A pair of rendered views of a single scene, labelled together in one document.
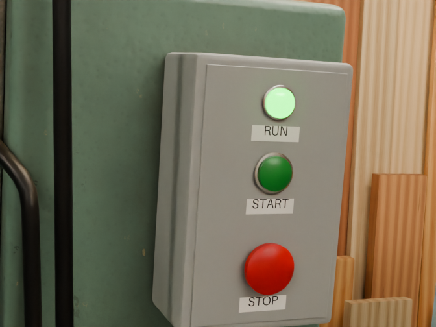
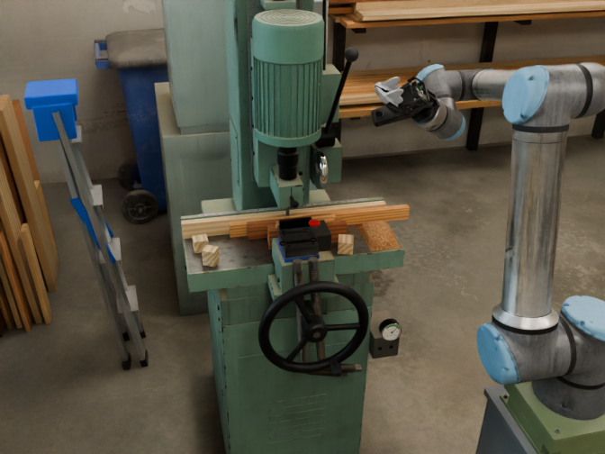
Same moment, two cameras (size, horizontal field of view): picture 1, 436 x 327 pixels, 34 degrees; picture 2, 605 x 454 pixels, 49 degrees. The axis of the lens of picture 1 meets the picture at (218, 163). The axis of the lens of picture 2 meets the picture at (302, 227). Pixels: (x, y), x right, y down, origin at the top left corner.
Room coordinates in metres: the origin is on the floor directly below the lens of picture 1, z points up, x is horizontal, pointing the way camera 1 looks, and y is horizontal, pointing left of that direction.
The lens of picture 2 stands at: (0.17, 1.93, 1.90)
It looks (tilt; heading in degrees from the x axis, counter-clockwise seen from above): 31 degrees down; 278
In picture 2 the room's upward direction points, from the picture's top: 1 degrees clockwise
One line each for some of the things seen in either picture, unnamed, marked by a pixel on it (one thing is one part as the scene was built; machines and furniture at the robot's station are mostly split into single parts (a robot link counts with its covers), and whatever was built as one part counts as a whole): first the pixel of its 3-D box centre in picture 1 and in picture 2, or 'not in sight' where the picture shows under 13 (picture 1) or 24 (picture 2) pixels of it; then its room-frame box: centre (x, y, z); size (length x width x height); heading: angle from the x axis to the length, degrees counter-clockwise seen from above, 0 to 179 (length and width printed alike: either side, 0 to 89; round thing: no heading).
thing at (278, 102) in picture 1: (280, 103); not in sight; (0.40, -0.03, 1.46); 0.02 x 0.01 x 0.02; 112
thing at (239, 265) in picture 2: not in sight; (295, 258); (0.41, 0.43, 0.87); 0.61 x 0.30 x 0.06; 22
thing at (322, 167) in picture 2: not in sight; (320, 169); (0.38, 0.16, 1.02); 0.12 x 0.03 x 0.12; 112
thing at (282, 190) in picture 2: not in sight; (286, 187); (0.45, 0.31, 1.03); 0.14 x 0.07 x 0.09; 112
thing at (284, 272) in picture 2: not in sight; (302, 262); (0.37, 0.51, 0.92); 0.15 x 0.13 x 0.09; 22
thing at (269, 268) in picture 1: (269, 268); not in sight; (0.40, -0.03, 1.36); 0.03 x 0.01 x 0.03; 112
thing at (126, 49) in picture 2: not in sight; (166, 124); (1.42, -1.32, 0.48); 0.64 x 0.54 x 0.97; 25
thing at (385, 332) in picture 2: not in sight; (389, 331); (0.13, 0.43, 0.65); 0.06 x 0.04 x 0.08; 22
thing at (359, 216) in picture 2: not in sight; (320, 221); (0.35, 0.29, 0.92); 0.54 x 0.02 x 0.04; 22
